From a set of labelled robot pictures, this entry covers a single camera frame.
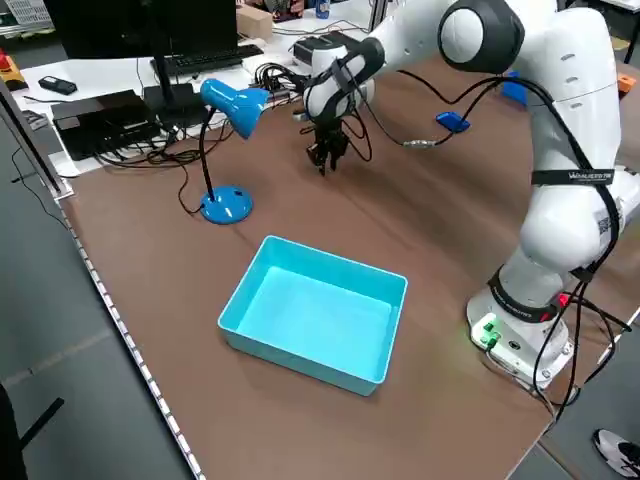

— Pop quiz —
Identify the black computer monitor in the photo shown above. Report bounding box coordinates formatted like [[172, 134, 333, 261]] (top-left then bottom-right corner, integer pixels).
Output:
[[43, 0, 239, 115]]

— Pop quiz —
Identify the cardboard box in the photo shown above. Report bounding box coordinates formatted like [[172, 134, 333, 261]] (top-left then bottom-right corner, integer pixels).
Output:
[[234, 6, 274, 41]]

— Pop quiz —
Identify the black cable bundle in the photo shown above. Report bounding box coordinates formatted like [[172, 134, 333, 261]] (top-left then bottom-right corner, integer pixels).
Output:
[[94, 62, 306, 169]]

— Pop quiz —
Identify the small black handheld device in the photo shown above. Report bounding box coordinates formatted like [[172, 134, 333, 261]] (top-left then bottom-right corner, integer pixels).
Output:
[[37, 75, 78, 96]]

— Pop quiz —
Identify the blue desk lamp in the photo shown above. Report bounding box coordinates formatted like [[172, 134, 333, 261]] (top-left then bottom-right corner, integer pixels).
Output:
[[198, 78, 270, 226]]

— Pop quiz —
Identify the cyan storage box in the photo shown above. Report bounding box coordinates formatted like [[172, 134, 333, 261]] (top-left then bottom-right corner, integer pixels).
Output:
[[217, 234, 409, 398]]

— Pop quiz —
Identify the person's shoe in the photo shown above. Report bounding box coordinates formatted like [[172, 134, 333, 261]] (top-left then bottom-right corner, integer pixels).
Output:
[[592, 428, 640, 479]]

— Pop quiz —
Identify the red emergency stop button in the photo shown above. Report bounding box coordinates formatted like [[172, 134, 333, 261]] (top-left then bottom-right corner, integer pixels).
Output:
[[0, 48, 27, 92]]

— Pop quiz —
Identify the small blue parts tray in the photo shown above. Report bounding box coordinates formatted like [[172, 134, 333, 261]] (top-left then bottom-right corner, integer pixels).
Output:
[[435, 110, 472, 135]]

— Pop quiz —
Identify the dark metal frame rail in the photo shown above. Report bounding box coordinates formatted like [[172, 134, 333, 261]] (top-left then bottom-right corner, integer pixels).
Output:
[[0, 79, 72, 200]]

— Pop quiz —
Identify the black lamp power cord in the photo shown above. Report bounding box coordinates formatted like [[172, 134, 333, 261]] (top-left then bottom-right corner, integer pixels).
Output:
[[177, 144, 206, 215]]

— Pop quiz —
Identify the black flat docking device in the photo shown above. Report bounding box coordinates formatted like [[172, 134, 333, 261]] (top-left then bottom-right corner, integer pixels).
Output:
[[51, 89, 162, 162]]

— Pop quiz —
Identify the aluminium camera post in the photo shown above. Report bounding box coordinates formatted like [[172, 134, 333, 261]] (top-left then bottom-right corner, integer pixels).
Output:
[[368, 0, 390, 34]]

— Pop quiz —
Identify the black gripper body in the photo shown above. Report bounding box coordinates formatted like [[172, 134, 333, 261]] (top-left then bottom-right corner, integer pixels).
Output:
[[310, 117, 350, 150]]

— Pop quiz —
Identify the white label printer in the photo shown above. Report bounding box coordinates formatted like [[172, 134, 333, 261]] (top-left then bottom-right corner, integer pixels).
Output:
[[292, 33, 364, 67]]

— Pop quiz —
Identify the black keyboard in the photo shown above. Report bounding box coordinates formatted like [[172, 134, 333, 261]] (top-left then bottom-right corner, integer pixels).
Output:
[[164, 43, 265, 77]]

